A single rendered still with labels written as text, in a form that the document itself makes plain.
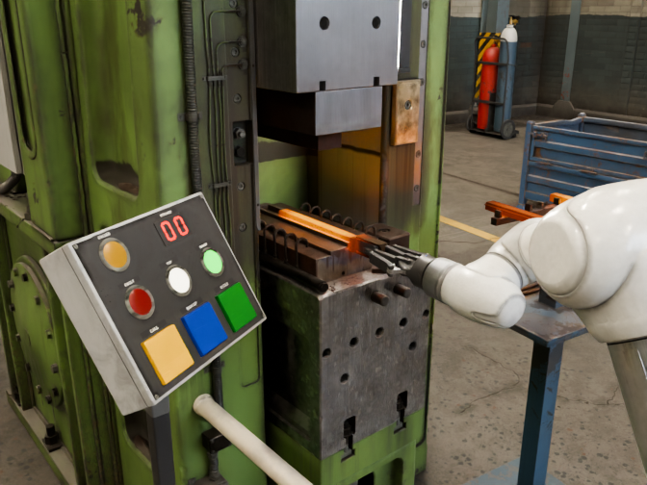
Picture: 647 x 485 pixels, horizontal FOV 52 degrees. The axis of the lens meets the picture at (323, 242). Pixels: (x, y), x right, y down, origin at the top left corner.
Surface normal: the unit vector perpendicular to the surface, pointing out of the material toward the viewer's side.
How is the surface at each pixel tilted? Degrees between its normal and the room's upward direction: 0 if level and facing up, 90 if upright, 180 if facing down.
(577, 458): 0
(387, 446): 90
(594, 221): 41
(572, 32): 90
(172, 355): 60
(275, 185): 90
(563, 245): 88
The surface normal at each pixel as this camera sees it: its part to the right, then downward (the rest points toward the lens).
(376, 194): -0.78, 0.21
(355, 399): 0.63, 0.25
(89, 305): -0.44, 0.29
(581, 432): 0.00, -0.95
